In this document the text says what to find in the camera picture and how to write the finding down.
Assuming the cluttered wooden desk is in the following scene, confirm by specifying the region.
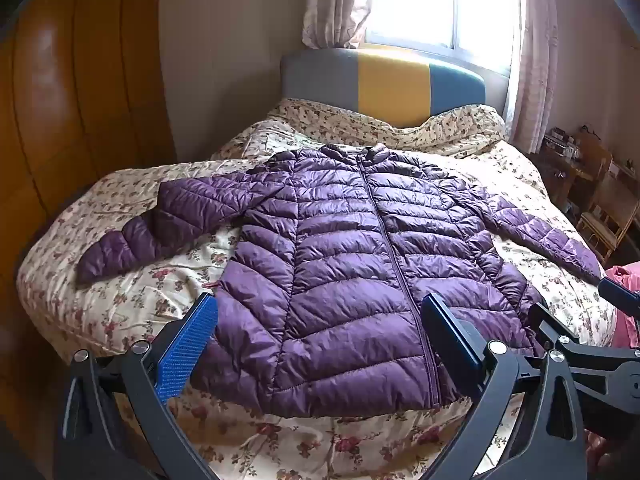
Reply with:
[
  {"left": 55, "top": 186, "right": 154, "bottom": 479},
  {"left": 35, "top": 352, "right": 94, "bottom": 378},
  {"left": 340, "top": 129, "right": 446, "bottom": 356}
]
[{"left": 542, "top": 124, "right": 615, "bottom": 206}]

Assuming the window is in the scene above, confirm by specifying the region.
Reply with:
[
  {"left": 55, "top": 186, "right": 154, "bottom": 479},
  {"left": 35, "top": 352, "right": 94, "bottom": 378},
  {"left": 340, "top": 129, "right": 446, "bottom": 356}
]
[{"left": 365, "top": 0, "right": 521, "bottom": 66}]

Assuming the floral quilt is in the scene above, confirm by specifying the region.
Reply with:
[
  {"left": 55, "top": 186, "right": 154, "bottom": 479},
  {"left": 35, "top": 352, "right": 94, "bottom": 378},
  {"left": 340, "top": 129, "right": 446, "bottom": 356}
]
[{"left": 17, "top": 97, "right": 618, "bottom": 480}]

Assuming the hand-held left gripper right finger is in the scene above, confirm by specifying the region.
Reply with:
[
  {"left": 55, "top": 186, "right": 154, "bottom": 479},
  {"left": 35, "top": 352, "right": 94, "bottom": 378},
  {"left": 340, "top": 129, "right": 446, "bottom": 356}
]
[{"left": 420, "top": 293, "right": 589, "bottom": 480}]

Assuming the purple quilted down jacket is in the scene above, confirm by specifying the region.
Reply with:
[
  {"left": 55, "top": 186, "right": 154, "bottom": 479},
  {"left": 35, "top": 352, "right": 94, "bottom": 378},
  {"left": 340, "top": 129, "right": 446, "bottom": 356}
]
[{"left": 76, "top": 142, "right": 603, "bottom": 418}]

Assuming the grey yellow blue headboard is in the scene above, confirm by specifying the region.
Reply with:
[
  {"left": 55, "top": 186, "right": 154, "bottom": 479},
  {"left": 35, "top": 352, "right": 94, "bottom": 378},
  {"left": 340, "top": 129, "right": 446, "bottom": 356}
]
[{"left": 280, "top": 44, "right": 488, "bottom": 128}]

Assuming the wooden chair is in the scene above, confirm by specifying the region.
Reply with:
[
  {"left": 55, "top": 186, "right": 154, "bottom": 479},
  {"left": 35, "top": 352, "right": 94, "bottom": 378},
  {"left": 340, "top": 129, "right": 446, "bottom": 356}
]
[{"left": 575, "top": 159, "right": 640, "bottom": 267}]

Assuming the wooden wardrobe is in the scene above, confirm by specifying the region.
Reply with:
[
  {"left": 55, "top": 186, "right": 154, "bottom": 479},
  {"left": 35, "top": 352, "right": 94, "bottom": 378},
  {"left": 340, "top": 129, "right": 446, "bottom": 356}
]
[{"left": 0, "top": 0, "right": 177, "bottom": 361}]

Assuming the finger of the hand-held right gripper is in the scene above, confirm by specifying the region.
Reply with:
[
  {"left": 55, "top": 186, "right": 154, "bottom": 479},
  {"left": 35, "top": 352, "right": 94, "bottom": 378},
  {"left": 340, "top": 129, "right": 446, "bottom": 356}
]
[
  {"left": 530, "top": 304, "right": 640, "bottom": 398},
  {"left": 598, "top": 277, "right": 640, "bottom": 318}
]

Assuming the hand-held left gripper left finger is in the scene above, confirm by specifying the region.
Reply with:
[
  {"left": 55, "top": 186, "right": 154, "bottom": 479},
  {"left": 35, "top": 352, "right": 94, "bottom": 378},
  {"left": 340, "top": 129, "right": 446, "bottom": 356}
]
[{"left": 55, "top": 292, "right": 221, "bottom": 480}]

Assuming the person's pink clothing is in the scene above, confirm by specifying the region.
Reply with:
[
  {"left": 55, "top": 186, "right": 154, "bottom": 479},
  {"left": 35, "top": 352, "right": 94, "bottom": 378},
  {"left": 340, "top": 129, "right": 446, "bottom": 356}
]
[{"left": 602, "top": 264, "right": 640, "bottom": 351}]

